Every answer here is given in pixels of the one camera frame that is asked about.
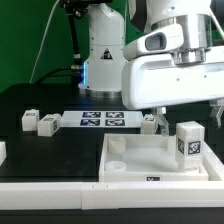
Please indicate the white sheet with markers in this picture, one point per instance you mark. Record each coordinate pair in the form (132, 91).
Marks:
(102, 119)

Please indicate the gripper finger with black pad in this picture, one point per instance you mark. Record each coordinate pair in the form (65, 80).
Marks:
(159, 115)
(217, 109)

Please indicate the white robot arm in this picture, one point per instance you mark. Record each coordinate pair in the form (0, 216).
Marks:
(181, 28)

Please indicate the white U-shaped fence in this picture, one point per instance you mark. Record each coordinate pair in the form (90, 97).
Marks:
(93, 195)

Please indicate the white square tabletop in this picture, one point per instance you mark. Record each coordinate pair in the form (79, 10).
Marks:
(139, 157)

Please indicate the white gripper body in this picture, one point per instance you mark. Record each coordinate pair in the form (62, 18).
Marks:
(155, 81)

